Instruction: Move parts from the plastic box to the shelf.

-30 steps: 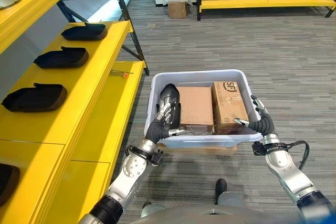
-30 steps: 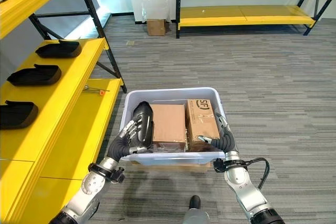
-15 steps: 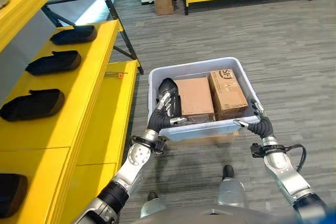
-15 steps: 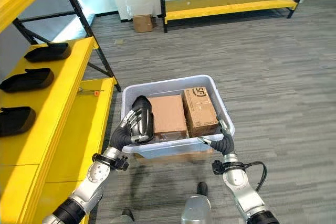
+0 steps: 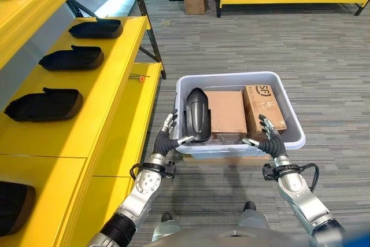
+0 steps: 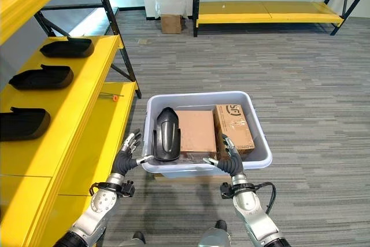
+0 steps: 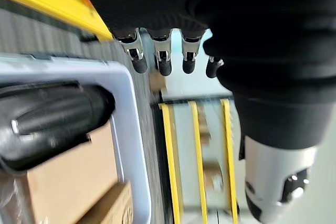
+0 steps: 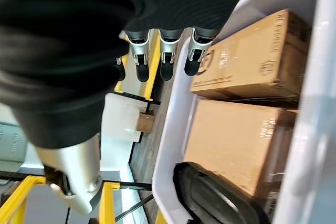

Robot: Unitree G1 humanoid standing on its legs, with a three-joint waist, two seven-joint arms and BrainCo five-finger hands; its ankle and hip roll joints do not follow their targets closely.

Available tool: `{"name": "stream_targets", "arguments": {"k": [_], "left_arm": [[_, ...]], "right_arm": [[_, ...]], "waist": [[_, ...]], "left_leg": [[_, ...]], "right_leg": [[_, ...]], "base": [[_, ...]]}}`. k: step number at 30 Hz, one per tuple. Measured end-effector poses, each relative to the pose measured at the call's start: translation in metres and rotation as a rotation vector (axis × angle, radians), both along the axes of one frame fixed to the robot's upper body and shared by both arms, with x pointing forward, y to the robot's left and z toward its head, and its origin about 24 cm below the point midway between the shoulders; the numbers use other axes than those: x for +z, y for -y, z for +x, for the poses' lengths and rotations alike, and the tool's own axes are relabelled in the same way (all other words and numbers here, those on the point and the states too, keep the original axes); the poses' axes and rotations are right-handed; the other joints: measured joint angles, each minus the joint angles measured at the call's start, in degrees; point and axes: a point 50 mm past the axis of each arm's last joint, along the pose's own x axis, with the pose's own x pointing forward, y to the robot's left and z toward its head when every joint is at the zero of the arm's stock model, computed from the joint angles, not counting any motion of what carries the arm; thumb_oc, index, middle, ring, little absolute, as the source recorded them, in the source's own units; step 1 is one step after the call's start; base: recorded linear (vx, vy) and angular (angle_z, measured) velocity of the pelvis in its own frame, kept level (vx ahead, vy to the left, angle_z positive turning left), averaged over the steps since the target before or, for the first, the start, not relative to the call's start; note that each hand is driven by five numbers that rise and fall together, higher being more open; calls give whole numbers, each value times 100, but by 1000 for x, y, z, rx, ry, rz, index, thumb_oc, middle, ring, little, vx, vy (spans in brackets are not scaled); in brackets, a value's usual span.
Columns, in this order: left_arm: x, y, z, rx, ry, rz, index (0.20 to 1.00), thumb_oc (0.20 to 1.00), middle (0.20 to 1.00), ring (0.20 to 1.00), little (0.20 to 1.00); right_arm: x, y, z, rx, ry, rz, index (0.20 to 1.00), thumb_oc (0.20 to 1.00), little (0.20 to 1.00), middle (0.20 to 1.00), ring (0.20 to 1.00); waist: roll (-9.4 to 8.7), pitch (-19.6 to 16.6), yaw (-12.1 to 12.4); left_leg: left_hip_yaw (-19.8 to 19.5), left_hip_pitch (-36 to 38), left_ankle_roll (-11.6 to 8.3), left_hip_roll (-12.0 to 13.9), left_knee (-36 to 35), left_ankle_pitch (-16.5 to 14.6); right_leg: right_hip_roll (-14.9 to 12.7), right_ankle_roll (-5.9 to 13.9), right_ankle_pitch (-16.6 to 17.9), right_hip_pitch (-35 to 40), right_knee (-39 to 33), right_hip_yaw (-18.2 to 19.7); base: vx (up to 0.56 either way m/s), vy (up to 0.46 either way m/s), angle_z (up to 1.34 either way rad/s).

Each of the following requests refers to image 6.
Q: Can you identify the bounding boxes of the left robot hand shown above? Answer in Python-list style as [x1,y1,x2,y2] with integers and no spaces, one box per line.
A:
[112,129,155,175]

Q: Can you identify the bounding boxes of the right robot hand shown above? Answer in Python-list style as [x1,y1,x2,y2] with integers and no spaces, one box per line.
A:
[202,133,245,176]

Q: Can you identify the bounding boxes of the printed brown cardboard box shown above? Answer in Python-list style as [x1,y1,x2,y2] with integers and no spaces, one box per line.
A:
[213,103,256,156]

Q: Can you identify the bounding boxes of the grey plastic box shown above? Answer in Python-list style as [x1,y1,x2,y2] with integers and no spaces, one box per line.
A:
[140,90,273,179]

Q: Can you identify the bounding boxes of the plain brown cardboard box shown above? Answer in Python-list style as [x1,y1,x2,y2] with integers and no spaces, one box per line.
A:
[175,109,217,161]

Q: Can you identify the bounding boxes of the yellow shelf rack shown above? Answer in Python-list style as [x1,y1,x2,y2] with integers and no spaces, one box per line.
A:
[193,0,370,38]
[0,0,142,247]

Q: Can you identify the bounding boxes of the small brown cardboard box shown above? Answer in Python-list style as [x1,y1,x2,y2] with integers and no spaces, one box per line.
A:
[161,14,183,35]

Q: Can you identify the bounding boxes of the black sole-shaped part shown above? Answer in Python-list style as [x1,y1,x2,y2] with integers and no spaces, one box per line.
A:
[39,36,95,58]
[152,106,182,163]
[8,64,74,90]
[0,106,51,142]

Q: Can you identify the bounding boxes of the silver robot leg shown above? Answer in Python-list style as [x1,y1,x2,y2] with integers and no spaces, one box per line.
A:
[198,227,232,247]

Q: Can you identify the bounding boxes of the clear plastic sheet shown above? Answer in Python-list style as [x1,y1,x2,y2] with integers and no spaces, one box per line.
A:
[154,0,187,20]

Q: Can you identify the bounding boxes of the orange-handled tool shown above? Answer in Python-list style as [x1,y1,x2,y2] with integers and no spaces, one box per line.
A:
[99,93,125,102]

